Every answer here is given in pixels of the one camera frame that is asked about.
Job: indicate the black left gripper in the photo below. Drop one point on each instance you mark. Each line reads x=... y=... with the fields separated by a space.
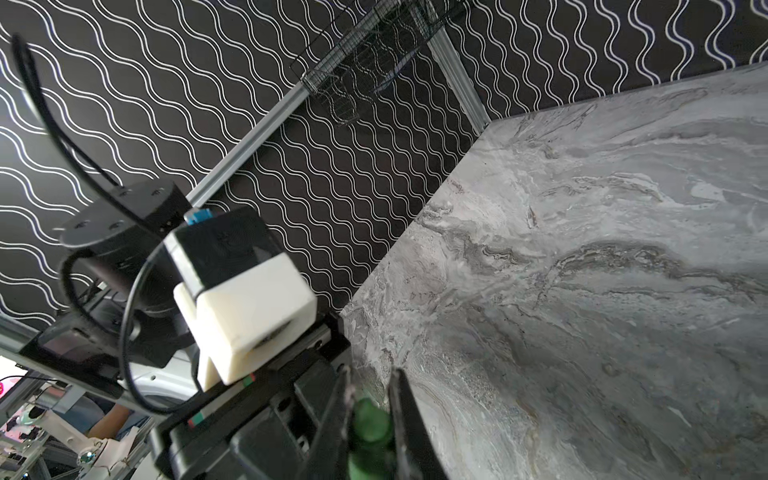
x=262 y=426

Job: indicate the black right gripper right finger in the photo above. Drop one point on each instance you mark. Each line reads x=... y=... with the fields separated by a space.
x=414 y=453

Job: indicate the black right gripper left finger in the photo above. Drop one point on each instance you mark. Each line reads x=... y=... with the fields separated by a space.
x=328 y=455

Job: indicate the green pen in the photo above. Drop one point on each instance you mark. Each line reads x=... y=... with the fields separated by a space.
x=371 y=438

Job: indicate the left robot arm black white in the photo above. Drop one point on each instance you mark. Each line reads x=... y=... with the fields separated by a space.
x=123 y=335

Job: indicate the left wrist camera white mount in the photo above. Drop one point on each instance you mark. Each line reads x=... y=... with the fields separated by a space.
x=241 y=295

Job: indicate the aluminium left horizontal rail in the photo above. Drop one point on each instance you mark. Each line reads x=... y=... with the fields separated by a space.
x=206 y=95

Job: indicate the aluminium corner frame post left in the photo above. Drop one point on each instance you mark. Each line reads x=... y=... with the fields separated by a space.
x=438 y=13

